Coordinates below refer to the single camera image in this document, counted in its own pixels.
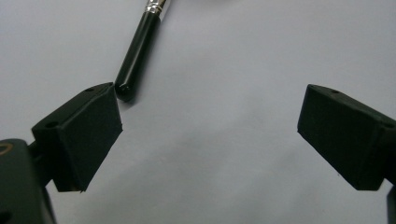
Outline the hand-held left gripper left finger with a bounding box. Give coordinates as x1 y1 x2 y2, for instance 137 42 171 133
31 81 123 193

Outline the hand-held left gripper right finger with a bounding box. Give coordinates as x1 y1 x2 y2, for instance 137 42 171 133
296 83 396 191

